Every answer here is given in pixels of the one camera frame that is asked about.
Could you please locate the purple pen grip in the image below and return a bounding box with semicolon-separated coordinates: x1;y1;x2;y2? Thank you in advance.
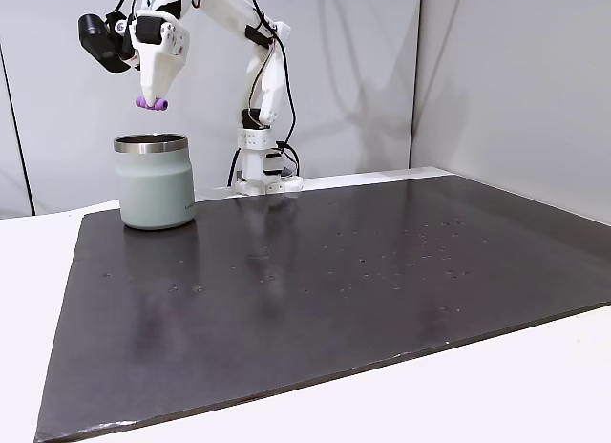
135;95;170;114

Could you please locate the black table mat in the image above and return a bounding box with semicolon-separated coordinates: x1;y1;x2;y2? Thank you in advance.
33;174;611;443

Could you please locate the black camera box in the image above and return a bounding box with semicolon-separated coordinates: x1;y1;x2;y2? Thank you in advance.
77;12;140;74

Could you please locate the pale green steel-rimmed cup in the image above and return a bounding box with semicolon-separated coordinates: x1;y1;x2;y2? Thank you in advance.
113;134;198;231

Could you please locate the black camera cable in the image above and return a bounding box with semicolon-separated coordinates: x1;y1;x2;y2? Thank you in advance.
241;0;301;178

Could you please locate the black base power cable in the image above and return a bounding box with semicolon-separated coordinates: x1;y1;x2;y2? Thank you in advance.
226;148;242;187

